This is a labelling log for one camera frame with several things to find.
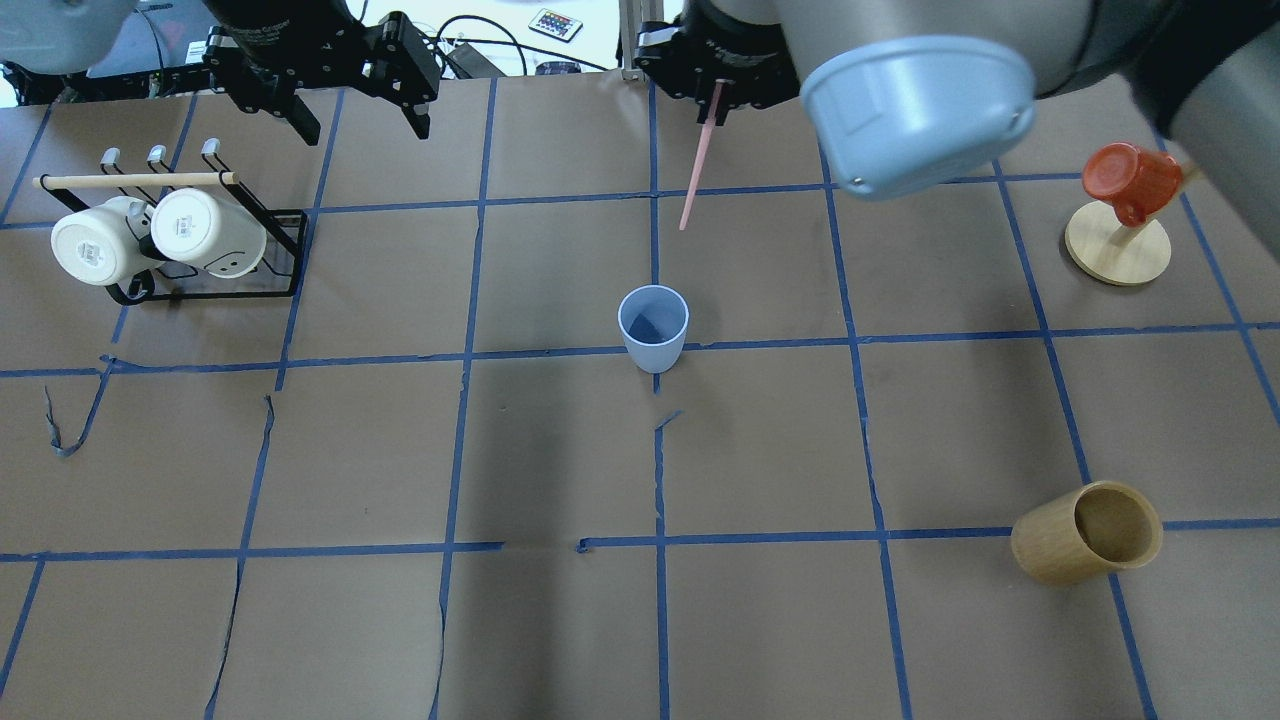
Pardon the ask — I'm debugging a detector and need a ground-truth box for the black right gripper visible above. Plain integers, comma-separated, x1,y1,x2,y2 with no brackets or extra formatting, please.
635,1,800,111

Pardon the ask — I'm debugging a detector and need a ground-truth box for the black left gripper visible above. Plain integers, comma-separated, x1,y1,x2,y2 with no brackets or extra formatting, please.
204,1,442,147

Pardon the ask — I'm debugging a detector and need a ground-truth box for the light blue plastic cup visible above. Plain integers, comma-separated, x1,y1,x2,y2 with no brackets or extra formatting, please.
616,284,691,374

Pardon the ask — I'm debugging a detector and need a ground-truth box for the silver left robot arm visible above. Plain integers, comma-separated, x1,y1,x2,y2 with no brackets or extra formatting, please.
3,1,444,146

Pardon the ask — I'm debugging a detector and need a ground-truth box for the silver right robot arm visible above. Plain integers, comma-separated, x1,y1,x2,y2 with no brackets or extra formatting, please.
621,1,1279,254

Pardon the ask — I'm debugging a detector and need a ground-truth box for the round wooden cup stand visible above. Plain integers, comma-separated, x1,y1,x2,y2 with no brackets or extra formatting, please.
1062,164,1201,287

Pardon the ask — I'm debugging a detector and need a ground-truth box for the orange cup on stand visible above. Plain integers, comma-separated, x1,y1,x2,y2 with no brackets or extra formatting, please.
1082,142,1187,228

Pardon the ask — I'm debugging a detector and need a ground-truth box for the small remote control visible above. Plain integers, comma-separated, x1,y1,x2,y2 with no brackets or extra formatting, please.
527,8,584,44

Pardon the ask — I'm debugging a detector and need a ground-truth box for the white mug near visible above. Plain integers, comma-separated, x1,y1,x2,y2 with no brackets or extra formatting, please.
150,188,268,279

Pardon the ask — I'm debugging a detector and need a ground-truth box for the white mug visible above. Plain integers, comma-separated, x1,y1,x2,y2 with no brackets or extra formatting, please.
150,188,268,279
50,196,163,287

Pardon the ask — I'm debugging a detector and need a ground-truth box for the white mug far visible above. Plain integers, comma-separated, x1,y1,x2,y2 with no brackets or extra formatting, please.
50,196,163,287

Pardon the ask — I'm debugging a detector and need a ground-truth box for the wooden rack dowel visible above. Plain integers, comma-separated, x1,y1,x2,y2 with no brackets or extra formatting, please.
31,170,242,192

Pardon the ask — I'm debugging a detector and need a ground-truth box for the bamboo cylinder holder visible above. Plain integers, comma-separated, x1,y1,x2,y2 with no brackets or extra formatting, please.
1010,480,1165,587

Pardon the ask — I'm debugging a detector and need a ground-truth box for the aluminium frame post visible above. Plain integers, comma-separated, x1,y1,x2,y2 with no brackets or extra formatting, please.
617,0,666,81

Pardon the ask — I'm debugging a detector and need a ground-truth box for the black wire mug rack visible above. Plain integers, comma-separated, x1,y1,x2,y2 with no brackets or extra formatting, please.
105,138,308,306

